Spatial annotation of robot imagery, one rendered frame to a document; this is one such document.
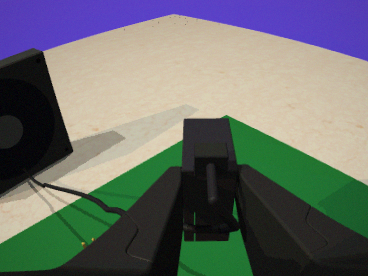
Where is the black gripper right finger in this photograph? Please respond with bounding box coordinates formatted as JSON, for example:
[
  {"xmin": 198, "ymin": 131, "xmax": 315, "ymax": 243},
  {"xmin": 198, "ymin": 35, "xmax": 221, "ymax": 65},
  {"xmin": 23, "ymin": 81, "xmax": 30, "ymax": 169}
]
[{"xmin": 235, "ymin": 163, "xmax": 368, "ymax": 276}]

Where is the black cooling fan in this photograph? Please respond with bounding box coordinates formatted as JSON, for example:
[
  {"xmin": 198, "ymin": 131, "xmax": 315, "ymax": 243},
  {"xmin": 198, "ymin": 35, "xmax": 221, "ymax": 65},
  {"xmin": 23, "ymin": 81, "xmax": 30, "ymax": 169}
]
[{"xmin": 0, "ymin": 47, "xmax": 73, "ymax": 195}]

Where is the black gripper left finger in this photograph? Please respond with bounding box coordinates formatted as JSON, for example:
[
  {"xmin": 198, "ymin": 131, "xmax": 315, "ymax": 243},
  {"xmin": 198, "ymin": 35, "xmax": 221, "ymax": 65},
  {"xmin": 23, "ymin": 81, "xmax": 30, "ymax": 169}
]
[{"xmin": 0, "ymin": 166, "xmax": 184, "ymax": 276}]

